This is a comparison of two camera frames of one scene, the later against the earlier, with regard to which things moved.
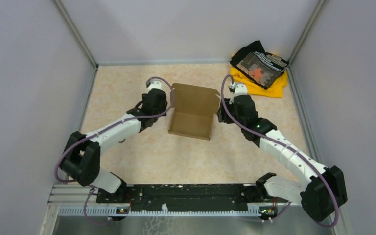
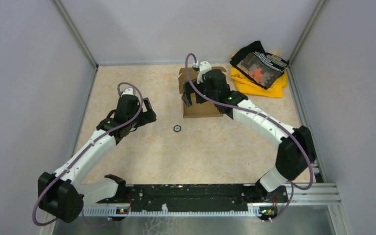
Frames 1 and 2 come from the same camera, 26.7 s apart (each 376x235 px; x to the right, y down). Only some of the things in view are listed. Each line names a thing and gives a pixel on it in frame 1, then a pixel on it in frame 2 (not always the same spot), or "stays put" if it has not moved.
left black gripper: [164, 106] -> [147, 116]
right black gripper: [223, 116] -> [187, 91]
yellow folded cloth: [275, 89] stays put
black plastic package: [264, 68] stays put
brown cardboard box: [194, 109] -> [197, 110]
